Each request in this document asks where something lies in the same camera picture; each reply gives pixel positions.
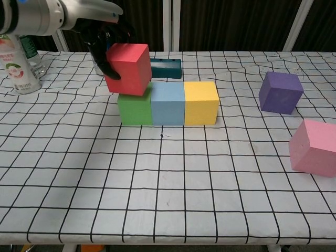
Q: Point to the pink foam cube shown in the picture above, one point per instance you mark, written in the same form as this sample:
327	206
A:
315	152

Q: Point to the yellow foam cube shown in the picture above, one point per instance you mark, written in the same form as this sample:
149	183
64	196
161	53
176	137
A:
200	107

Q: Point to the white black checkered tablecloth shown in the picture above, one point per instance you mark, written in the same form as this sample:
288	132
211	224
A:
168	183

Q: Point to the clear water bottle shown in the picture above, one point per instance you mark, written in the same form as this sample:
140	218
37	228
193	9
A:
32	60

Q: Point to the white tea drink bottle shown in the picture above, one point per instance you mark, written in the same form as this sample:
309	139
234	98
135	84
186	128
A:
18	73

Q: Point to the red foam cube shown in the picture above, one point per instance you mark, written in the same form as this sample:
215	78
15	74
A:
131	71

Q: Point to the teal rectangular holder block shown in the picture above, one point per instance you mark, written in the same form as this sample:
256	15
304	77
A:
168	68

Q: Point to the white partition post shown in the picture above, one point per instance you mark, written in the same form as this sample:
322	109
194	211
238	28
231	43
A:
61	43
298	26
170	26

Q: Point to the light blue foam cube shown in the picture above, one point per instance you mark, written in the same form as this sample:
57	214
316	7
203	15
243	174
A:
168	107

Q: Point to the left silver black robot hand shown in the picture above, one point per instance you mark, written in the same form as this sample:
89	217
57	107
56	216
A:
89	11

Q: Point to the white table leg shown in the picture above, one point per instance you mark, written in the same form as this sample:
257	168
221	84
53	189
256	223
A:
273	248
70	248

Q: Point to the purple foam cube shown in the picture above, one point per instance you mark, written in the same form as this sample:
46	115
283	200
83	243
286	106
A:
278	94

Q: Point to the blue white drink can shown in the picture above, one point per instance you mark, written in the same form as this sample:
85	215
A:
97	68

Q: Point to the green foam cube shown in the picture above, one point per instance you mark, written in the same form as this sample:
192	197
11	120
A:
135	110

